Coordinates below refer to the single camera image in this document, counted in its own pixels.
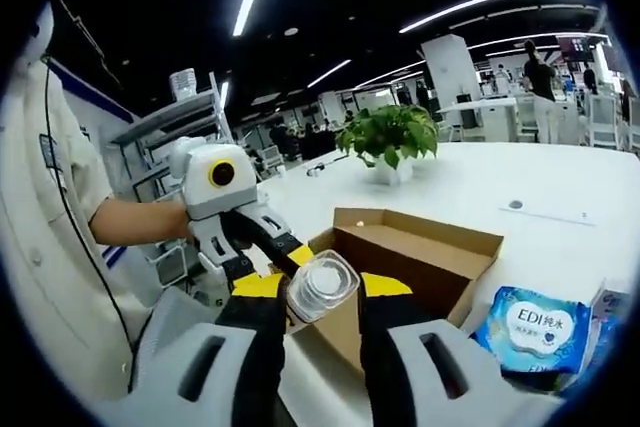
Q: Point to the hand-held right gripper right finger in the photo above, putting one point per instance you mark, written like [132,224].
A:
[400,357]

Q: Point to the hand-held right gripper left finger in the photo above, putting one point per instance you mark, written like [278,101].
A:
[245,347]

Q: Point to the brown cardboard shoe box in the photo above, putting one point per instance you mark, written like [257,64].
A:
[420,247]

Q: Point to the white blue medicine box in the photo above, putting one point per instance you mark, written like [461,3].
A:
[607,294]

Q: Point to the white office chair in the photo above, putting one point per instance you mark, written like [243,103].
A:
[634,124]
[603,119]

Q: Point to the blue wet wipes pack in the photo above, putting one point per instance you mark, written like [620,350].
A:
[535,322]

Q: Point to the grey metal shelf rack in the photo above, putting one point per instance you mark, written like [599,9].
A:
[175,117]

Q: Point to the white plastic container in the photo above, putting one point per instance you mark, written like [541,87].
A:
[182,84]

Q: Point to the small black white device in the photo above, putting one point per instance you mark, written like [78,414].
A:
[320,167]

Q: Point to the white standing desk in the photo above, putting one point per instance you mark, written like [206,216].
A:
[480,106]

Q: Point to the blue soft tissue pack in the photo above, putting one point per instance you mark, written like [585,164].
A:
[602,347]

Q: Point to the black computer tower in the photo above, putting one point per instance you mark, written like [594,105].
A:
[466,112]

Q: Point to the dark wall display screen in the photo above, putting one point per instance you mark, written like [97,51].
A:
[577,48]

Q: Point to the person's beige shirt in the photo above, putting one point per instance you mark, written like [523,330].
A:
[45,272]

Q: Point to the clear white pump bottle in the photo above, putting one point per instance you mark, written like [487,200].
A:
[322,282]

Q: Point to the green potted plant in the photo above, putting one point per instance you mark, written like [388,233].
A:
[390,132]

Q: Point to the white worn device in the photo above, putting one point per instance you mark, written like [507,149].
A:
[42,42]

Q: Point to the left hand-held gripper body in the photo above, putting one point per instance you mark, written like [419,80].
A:
[205,192]

